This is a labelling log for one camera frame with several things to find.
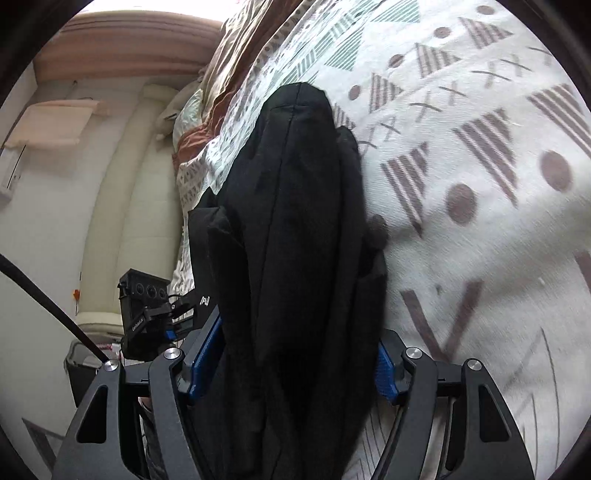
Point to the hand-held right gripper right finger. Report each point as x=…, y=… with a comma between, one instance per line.
x=385, y=374

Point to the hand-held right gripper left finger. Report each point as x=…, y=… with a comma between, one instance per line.
x=205, y=355

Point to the black garment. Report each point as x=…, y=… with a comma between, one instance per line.
x=295, y=230

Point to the dark bin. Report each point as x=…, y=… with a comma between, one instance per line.
x=81, y=374

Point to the dark pole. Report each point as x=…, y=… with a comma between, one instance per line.
x=51, y=304

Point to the cream padded headboard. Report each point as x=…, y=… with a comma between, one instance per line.
x=134, y=207

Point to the patterned white bedsheet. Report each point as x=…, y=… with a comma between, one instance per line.
x=485, y=230

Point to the beige pillow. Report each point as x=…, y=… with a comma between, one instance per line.
x=173, y=113

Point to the brown beige duvet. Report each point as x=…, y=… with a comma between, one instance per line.
x=231, y=69

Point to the pink curtain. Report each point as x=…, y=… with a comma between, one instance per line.
x=129, y=46

